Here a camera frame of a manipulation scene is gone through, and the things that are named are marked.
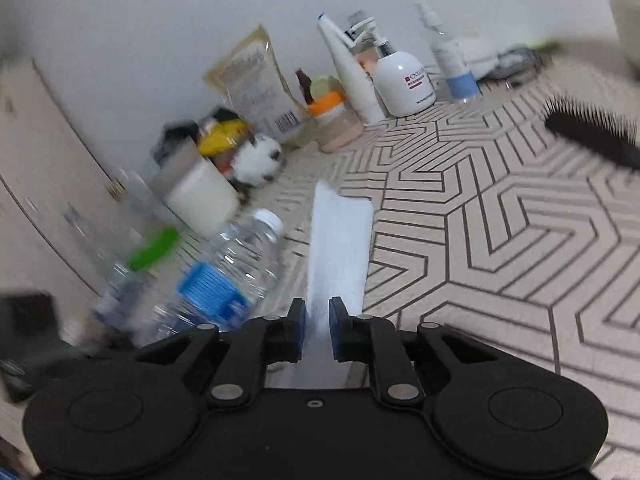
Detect yellow packet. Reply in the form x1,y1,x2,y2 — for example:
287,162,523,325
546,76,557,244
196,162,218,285
197,119,251,157

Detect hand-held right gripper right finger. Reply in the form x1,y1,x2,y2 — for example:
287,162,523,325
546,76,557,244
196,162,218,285
328,297,502,407

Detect green labelled clear bottle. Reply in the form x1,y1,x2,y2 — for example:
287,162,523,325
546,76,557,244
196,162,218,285
94,170,182,332

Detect black hairbrush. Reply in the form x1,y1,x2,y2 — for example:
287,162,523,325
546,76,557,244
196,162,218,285
543,97,640,172

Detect pale green round lid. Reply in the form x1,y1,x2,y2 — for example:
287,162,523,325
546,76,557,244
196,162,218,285
308,74,342,104

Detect white cleaning cloth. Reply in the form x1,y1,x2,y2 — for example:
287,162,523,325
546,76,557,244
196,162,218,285
267,181,375,391

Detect orange lid jar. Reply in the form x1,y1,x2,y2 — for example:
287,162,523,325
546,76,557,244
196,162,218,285
305,90,347,119

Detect white cup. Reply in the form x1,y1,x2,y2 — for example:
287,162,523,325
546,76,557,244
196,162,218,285
164,159,241,239

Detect white plush toy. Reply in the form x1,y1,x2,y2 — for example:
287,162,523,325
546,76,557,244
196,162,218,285
227,132,287,192

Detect pink jar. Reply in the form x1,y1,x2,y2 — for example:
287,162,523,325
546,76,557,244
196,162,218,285
317,106,365,154

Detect white pump bottle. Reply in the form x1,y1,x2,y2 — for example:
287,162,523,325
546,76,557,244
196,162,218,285
372,39,437,117

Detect peach pump bottle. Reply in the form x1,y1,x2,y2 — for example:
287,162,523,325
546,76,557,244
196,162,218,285
347,10,381,82

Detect spray bottle with blue label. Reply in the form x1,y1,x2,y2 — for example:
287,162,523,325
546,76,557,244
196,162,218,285
414,3,482,104

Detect kraft paper pouch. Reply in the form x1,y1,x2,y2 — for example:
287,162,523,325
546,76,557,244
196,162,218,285
203,24,311,144

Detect clear plastic water bottle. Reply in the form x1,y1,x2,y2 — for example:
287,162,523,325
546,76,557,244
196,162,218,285
149,208,286,347

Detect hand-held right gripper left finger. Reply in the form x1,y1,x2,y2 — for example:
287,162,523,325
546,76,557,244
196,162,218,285
134,298,307,407

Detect white squeeze tube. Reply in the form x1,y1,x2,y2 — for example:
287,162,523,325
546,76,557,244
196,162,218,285
317,13,386,126

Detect beige cabinet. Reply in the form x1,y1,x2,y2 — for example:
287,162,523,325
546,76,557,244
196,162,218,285
0,57,151,313

